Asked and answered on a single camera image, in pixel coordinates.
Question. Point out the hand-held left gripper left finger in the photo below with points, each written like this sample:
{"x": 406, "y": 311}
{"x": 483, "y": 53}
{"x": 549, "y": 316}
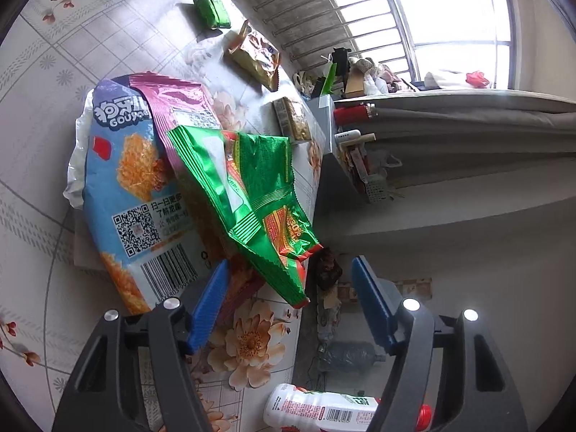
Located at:
{"x": 207, "y": 310}

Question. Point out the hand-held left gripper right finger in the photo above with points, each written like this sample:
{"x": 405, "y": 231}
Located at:
{"x": 373, "y": 306}

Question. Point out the large green snack bag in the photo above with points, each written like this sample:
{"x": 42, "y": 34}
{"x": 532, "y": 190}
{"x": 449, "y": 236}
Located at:
{"x": 261, "y": 175}

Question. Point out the blue pink snack bag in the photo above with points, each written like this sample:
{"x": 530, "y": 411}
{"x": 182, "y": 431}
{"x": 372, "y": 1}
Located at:
{"x": 126, "y": 180}

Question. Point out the dark bag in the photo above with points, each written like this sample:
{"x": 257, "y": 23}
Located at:
{"x": 327, "y": 270}

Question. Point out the white pink-label milk bottle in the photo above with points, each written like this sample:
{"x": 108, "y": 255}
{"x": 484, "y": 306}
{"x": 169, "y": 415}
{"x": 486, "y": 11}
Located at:
{"x": 315, "y": 407}

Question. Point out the green plastic storage basket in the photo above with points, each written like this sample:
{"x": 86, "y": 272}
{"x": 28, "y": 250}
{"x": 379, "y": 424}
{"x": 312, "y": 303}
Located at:
{"x": 375, "y": 189}

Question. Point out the grey cabinet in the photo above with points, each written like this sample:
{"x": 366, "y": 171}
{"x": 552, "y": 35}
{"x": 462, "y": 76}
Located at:
{"x": 326, "y": 180}

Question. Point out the cardboard tube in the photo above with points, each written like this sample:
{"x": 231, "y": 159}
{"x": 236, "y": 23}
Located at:
{"x": 362, "y": 141}

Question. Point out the small white bottle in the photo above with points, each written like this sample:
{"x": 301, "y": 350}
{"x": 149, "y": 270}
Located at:
{"x": 348, "y": 135}

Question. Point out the red thermos flask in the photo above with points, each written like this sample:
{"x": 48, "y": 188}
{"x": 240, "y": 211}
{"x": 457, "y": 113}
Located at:
{"x": 353, "y": 113}

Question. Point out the white crumpled plastic bag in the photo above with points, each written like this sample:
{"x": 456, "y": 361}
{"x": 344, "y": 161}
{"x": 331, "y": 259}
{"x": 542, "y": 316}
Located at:
{"x": 74, "y": 166}

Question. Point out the grey curtain beside cabinet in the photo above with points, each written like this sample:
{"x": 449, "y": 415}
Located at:
{"x": 472, "y": 135}

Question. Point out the yellow flat box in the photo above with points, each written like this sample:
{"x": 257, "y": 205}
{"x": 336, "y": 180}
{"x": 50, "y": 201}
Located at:
{"x": 294, "y": 121}

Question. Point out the green paper bag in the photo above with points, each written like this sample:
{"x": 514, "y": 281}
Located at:
{"x": 329, "y": 82}

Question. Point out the pile of cloths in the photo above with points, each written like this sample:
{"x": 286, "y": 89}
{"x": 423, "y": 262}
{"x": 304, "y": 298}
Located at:
{"x": 371, "y": 74}

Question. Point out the red crumpled bag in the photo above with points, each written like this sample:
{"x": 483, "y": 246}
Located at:
{"x": 477, "y": 79}

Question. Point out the orange brown snack packet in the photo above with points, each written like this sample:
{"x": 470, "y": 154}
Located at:
{"x": 256, "y": 56}

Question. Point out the floral tablecloth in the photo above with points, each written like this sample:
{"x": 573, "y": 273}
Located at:
{"x": 54, "y": 76}

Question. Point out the metal window railing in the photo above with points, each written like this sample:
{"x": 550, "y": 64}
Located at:
{"x": 292, "y": 22}

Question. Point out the small green packet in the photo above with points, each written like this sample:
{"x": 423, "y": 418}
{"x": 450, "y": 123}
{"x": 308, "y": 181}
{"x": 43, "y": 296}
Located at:
{"x": 209, "y": 8}

